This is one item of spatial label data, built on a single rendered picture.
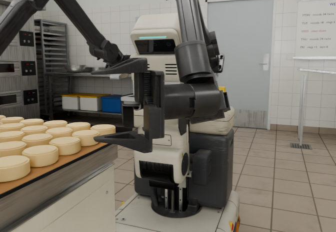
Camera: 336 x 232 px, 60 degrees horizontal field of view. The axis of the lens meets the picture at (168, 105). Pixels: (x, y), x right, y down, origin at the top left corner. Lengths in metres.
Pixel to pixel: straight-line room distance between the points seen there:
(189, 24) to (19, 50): 4.32
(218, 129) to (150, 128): 1.08
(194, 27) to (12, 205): 0.47
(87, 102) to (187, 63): 4.82
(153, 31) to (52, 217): 0.87
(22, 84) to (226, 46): 3.23
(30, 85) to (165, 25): 3.95
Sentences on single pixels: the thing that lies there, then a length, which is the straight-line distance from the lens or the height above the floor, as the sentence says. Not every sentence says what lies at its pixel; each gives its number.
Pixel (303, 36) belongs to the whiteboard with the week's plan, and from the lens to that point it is 4.86.
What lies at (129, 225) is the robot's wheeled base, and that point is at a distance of 1.53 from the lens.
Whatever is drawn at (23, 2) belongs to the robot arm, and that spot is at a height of 1.23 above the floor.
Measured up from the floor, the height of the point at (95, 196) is 0.80.
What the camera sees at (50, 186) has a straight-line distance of 0.50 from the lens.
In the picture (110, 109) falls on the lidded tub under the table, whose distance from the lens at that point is 5.04.
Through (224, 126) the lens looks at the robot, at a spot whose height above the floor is 0.74.
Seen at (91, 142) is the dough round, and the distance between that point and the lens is 0.55.
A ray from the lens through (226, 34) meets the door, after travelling 4.98.
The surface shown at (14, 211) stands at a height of 0.85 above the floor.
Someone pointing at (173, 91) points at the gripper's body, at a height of 1.01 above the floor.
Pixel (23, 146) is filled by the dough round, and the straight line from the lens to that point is 0.52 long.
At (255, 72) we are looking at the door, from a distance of 4.90.
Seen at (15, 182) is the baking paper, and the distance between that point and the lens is 0.42.
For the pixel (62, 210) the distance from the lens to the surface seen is 0.53.
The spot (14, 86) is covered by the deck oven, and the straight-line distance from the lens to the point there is 4.79.
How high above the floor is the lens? 1.05
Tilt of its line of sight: 8 degrees down
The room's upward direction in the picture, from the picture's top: straight up
